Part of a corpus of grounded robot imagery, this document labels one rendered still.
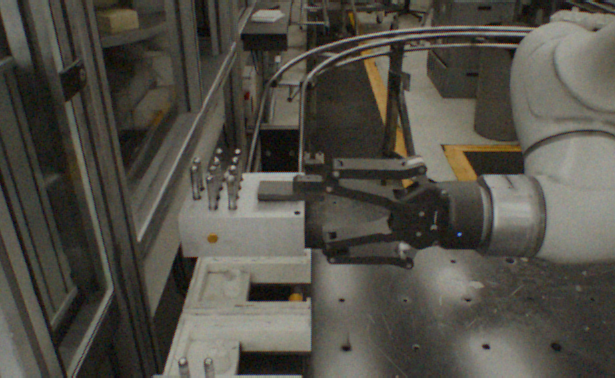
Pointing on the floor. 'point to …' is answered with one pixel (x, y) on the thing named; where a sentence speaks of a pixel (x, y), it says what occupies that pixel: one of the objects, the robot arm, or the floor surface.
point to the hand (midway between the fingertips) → (288, 212)
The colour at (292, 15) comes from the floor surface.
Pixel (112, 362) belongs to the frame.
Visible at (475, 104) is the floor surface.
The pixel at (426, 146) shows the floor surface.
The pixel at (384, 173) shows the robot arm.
